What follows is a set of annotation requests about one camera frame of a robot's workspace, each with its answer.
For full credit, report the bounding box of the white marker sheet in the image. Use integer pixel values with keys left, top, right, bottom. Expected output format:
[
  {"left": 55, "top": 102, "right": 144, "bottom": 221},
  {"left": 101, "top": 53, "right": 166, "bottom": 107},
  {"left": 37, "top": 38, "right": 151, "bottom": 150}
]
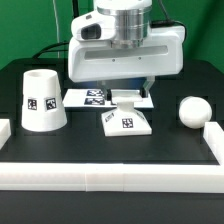
[{"left": 63, "top": 89, "right": 154, "bottom": 108}]

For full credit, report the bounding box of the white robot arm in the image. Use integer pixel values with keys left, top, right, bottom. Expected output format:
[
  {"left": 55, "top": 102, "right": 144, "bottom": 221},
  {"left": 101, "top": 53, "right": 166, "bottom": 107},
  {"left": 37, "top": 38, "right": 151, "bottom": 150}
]
[{"left": 68, "top": 0, "right": 186, "bottom": 96}]

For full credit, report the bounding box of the white left fence rail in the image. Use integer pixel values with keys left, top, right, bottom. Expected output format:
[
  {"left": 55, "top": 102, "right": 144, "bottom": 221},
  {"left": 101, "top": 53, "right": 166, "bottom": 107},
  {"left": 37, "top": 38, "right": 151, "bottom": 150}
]
[{"left": 0, "top": 119, "right": 11, "bottom": 150}]

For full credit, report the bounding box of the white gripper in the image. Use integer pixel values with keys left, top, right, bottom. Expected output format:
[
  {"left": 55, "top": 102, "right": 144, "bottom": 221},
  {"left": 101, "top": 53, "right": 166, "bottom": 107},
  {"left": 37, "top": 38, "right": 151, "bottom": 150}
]
[{"left": 68, "top": 10, "right": 185, "bottom": 98}]

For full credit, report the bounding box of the white front fence rail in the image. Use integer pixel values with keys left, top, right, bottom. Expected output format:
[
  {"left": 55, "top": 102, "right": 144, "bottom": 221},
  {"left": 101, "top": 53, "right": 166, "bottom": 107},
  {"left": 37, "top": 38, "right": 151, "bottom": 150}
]
[{"left": 0, "top": 163, "right": 224, "bottom": 193}]

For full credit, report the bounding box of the white fence rail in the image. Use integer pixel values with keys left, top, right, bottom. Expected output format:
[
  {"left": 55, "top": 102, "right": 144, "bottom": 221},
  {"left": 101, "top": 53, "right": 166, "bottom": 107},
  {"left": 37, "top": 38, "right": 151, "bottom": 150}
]
[
  {"left": 0, "top": 163, "right": 224, "bottom": 193},
  {"left": 203, "top": 122, "right": 224, "bottom": 167},
  {"left": 0, "top": 119, "right": 11, "bottom": 150}
]

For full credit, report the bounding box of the black cable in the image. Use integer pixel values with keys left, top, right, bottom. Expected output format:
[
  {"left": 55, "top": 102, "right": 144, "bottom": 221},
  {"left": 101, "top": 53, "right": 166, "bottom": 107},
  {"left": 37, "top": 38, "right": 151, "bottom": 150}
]
[{"left": 31, "top": 40, "right": 70, "bottom": 60}]

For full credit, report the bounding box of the white lamp shade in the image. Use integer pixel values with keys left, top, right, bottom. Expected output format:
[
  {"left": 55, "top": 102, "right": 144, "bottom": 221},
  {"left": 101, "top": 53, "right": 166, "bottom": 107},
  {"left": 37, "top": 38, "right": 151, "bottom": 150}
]
[{"left": 21, "top": 69, "right": 67, "bottom": 132}]

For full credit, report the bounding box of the white lamp base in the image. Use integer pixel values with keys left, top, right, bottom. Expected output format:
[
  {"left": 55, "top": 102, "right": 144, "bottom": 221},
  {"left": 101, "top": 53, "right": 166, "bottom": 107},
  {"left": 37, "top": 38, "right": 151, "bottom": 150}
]
[{"left": 101, "top": 90, "right": 152, "bottom": 137}]

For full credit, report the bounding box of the white lamp bulb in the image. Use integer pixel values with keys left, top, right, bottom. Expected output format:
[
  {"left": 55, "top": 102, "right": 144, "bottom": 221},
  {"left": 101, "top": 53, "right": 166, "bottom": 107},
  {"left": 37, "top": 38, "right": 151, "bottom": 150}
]
[{"left": 179, "top": 96, "right": 212, "bottom": 129}]

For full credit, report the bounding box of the white right fence rail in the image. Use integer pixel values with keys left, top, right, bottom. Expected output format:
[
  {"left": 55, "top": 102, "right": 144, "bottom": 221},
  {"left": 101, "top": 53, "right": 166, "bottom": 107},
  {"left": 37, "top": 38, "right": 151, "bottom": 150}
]
[{"left": 203, "top": 122, "right": 224, "bottom": 167}]

